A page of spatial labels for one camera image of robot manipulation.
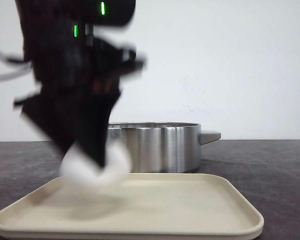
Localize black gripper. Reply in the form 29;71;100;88
13;22;146;168

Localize panda bun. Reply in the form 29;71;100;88
59;141;132;191

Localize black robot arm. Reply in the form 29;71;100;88
14;0;145;167

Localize stainless steel steamer pot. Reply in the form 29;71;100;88
107;122;222;173

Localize cream rectangular tray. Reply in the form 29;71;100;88
0;173;264;240

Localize grey cable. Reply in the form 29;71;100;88
0;32;36;82

